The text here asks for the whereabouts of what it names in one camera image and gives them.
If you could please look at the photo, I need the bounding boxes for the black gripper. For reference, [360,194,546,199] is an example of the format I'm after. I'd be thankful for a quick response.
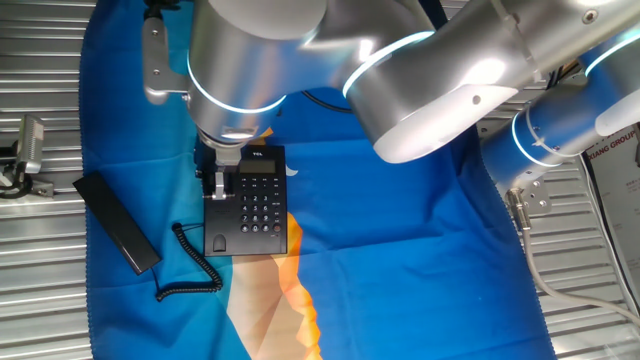
[195,134,246,202]

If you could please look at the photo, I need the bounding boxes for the black telephone handset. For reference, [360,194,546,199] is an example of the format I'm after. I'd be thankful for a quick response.
[72,170,163,277]

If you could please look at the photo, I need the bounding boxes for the black telephone base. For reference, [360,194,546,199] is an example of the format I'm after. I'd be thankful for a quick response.
[202,144,289,258]

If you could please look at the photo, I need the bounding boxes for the blue mountain print cloth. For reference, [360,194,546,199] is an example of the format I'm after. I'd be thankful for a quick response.
[78,0,558,360]

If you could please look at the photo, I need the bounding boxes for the white printed sign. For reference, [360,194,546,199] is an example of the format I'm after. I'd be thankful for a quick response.
[583,123,640,306]

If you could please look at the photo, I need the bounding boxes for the black coiled telephone cord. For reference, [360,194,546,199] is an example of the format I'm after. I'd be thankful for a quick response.
[149,222,225,303]

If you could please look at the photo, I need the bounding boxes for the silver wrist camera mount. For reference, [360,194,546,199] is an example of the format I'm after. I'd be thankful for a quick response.
[140,8,195,107]

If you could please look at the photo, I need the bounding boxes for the black cable plug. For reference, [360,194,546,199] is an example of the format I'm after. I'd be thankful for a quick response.
[143,0,182,21]

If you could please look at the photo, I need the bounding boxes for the camera stand clamp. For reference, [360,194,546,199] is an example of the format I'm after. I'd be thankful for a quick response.
[0,142,56,201]

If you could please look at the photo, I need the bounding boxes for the thick grey cable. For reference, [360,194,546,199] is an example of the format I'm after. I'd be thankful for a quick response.
[505,188,640,329]

